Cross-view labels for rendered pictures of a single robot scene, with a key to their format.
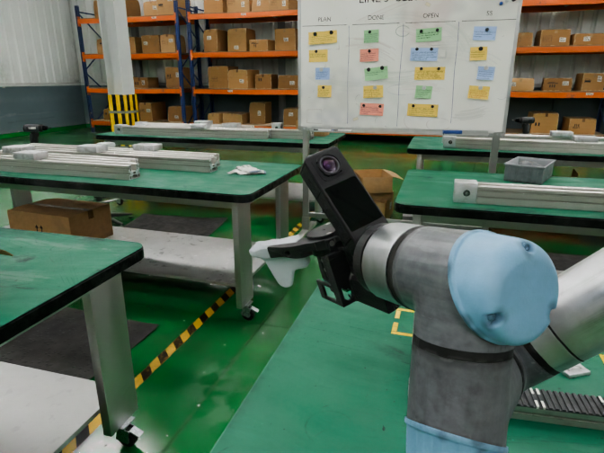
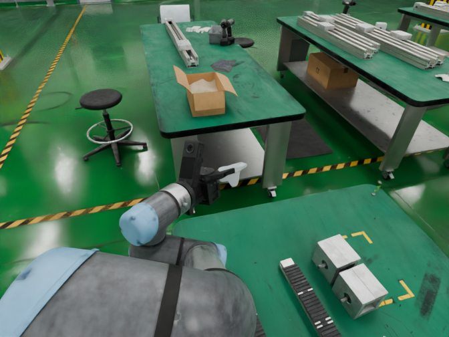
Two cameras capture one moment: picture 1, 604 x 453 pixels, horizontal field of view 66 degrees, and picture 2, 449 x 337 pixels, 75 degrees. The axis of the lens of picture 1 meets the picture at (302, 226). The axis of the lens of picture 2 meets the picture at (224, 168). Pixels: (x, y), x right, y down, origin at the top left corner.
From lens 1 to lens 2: 69 cm
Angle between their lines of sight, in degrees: 55
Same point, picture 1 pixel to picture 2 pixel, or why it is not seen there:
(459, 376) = not seen: hidden behind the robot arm
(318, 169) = (186, 148)
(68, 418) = (250, 170)
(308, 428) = (235, 237)
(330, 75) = not seen: outside the picture
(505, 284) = (121, 222)
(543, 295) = (134, 235)
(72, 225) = (331, 73)
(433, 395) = not seen: hidden behind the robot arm
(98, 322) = (270, 139)
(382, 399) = (274, 255)
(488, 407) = (132, 251)
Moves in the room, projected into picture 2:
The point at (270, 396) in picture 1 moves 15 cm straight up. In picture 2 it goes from (242, 216) to (244, 188)
